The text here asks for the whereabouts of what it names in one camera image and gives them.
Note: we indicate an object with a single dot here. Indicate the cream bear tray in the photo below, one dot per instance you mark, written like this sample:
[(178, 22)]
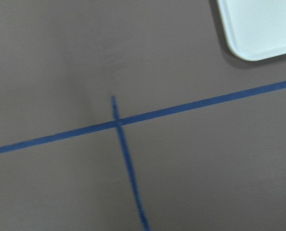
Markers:
[(254, 29)]

